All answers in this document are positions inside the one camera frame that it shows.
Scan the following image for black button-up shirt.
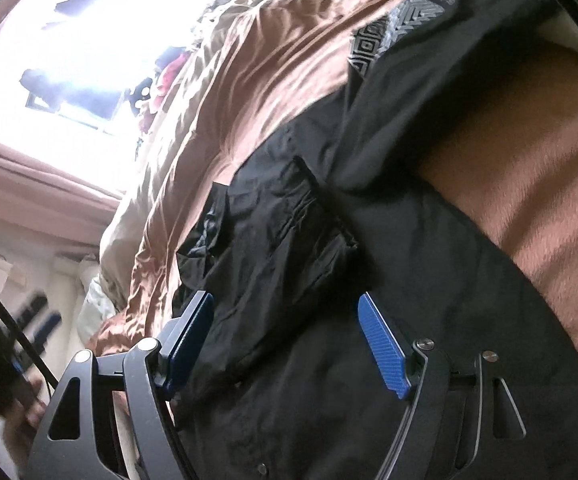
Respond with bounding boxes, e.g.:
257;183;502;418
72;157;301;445
174;0;578;479

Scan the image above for hanging dark clothes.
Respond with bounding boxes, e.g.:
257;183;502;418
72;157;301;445
20;0;124;120

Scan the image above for person's left hand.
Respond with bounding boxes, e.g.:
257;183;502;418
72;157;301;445
2;375;47;478

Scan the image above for light patterned pillow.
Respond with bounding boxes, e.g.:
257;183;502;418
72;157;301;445
75;274;118;344

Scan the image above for pink left curtain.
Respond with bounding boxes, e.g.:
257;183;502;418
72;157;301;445
0;144;120;254

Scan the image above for beige duvet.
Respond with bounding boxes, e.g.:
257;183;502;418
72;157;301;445
100;0;262;311

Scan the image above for brown bed sheet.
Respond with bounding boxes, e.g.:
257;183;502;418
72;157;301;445
87;0;578;354

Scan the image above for black plush toy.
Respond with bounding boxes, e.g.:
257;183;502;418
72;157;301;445
127;77;153;116

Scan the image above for black cable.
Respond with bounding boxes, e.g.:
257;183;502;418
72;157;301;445
0;259;60;391

